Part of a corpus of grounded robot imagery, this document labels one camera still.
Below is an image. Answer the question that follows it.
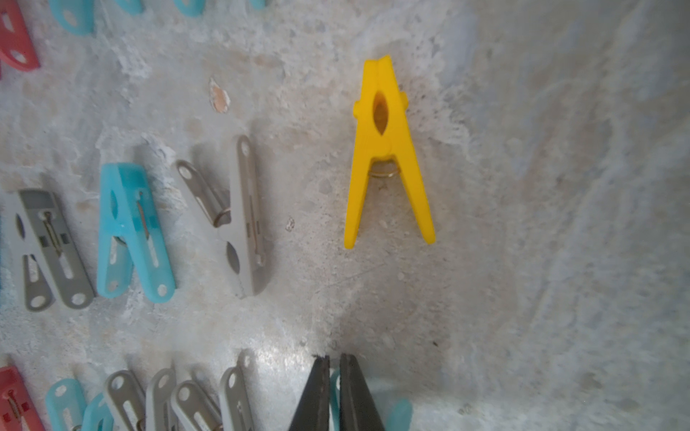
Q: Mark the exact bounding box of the yellow clothespin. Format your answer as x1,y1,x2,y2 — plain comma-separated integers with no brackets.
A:
343,55,436,249

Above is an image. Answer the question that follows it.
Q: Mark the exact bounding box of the grey clothespin bottom row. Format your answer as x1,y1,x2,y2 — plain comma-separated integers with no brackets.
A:
170,349,257,430

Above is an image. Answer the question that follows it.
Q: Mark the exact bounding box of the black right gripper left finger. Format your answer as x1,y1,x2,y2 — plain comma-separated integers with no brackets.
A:
289,356,331,431

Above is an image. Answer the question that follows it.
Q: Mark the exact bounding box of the grey clothespin tray top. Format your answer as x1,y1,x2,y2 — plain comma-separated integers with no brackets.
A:
6,189,95,312

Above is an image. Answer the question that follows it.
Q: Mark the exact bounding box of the teal clothespin placed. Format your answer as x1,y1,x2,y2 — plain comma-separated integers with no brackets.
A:
174,0,206,17
49,0,144,36

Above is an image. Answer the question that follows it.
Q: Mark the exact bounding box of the teal clothespin tray bottom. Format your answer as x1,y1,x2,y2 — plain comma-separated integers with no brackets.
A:
330,370,413,431

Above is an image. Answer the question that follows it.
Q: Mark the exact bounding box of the teal clothespin tray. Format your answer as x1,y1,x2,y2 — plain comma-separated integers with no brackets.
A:
96,163,176,303
330,370,413,431

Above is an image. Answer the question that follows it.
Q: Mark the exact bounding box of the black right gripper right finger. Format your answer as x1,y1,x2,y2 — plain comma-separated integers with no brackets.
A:
339,354,385,431

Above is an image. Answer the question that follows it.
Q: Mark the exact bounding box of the teal clothespin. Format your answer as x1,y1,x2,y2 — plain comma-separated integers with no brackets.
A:
45,378,115,431

